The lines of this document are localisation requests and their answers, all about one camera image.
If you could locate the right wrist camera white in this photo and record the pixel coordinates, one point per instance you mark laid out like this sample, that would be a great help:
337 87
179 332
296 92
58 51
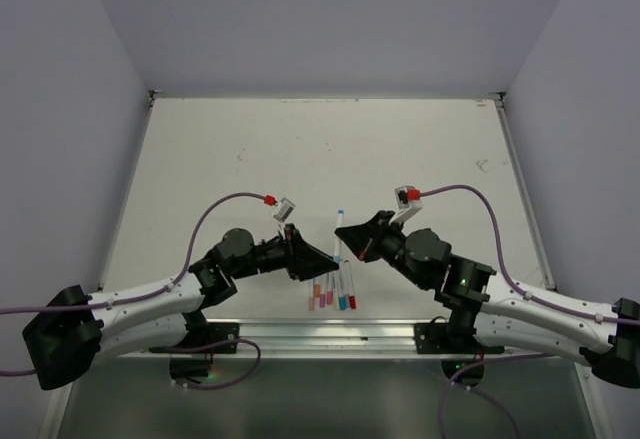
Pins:
408 199

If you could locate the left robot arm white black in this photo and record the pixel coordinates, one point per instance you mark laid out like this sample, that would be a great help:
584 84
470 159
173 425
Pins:
76 330

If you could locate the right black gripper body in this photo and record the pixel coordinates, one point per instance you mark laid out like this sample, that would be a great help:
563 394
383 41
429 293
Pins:
392 243

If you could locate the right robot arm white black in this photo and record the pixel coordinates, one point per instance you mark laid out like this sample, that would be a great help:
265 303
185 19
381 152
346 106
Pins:
489 313

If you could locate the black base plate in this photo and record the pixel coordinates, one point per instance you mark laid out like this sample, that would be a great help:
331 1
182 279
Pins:
222 336
431 338

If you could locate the blue cap pen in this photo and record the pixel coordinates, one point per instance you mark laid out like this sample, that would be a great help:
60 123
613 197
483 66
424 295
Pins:
341 291

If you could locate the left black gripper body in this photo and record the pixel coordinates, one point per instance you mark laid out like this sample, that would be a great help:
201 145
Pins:
290 246

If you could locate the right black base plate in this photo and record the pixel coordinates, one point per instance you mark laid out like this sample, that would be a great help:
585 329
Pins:
431 338

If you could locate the pink cap pen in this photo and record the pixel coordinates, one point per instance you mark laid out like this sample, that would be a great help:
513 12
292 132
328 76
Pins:
325 292

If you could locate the red cap pen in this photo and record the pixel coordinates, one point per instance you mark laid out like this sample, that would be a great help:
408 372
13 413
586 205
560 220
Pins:
350 291

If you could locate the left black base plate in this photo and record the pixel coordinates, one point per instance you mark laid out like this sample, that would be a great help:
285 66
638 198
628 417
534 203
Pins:
222 336

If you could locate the aluminium mounting rail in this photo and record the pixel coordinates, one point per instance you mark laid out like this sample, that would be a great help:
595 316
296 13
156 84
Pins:
365 338

